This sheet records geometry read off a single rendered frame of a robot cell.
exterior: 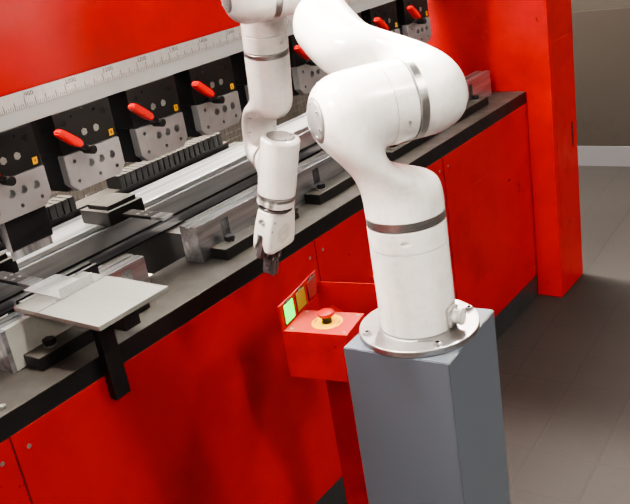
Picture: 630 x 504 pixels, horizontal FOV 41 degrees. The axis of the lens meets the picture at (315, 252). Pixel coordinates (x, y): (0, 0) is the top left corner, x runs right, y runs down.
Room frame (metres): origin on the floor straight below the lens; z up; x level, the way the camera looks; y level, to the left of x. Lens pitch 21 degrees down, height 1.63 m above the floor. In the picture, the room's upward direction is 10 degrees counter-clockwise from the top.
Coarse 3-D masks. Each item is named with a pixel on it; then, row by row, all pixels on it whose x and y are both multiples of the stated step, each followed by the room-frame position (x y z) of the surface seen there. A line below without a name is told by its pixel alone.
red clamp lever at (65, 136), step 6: (54, 132) 1.67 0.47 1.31; (60, 132) 1.67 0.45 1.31; (66, 132) 1.68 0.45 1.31; (60, 138) 1.68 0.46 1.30; (66, 138) 1.68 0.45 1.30; (72, 138) 1.69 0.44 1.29; (78, 138) 1.70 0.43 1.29; (72, 144) 1.69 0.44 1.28; (78, 144) 1.69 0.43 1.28; (84, 144) 1.71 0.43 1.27; (84, 150) 1.72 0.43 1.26; (90, 150) 1.71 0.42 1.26; (96, 150) 1.72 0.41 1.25
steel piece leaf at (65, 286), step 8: (56, 280) 1.68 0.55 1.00; (64, 280) 1.67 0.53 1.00; (72, 280) 1.66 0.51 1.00; (80, 280) 1.61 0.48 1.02; (88, 280) 1.63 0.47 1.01; (40, 288) 1.65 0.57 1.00; (48, 288) 1.64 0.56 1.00; (56, 288) 1.63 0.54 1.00; (64, 288) 1.58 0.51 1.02; (72, 288) 1.60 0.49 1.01; (80, 288) 1.61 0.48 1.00; (56, 296) 1.59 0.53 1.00; (64, 296) 1.58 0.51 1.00
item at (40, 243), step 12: (24, 216) 1.65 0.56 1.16; (36, 216) 1.67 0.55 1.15; (0, 228) 1.62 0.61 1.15; (12, 228) 1.62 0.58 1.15; (24, 228) 1.64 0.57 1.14; (36, 228) 1.66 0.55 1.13; (48, 228) 1.68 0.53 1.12; (12, 240) 1.61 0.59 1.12; (24, 240) 1.63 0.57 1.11; (36, 240) 1.65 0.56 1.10; (48, 240) 1.69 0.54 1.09; (12, 252) 1.61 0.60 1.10; (24, 252) 1.64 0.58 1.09
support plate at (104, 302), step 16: (80, 272) 1.71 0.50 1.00; (96, 288) 1.60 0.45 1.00; (112, 288) 1.58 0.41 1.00; (128, 288) 1.57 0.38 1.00; (144, 288) 1.56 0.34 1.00; (160, 288) 1.54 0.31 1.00; (32, 304) 1.57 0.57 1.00; (48, 304) 1.56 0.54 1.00; (64, 304) 1.54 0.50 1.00; (80, 304) 1.53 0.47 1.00; (96, 304) 1.51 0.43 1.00; (112, 304) 1.50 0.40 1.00; (128, 304) 1.49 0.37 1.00; (144, 304) 1.49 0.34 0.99; (64, 320) 1.47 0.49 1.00; (80, 320) 1.45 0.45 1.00; (96, 320) 1.44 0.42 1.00; (112, 320) 1.43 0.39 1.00
